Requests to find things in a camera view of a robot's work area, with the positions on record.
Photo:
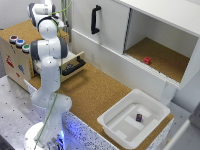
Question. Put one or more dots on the red button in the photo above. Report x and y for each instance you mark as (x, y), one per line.
(13, 38)

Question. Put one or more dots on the white sliding door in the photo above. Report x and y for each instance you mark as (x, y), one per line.
(111, 30)

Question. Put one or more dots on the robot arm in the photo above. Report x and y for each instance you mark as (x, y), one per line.
(48, 90)

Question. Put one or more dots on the white cabinet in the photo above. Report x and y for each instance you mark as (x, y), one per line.
(173, 13)

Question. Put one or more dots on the wooden drawer box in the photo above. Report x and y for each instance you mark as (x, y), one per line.
(13, 68)

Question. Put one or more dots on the purple block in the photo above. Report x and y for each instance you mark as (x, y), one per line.
(139, 117)

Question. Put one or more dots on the blue button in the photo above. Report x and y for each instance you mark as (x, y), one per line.
(20, 42)

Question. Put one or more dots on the white plastic box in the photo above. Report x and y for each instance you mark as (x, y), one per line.
(115, 121)

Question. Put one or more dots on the wooden drawer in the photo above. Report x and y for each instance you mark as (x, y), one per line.
(71, 57)

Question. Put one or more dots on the pink block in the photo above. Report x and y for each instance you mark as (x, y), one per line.
(147, 60)

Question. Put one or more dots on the green button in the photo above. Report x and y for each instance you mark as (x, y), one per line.
(26, 48)

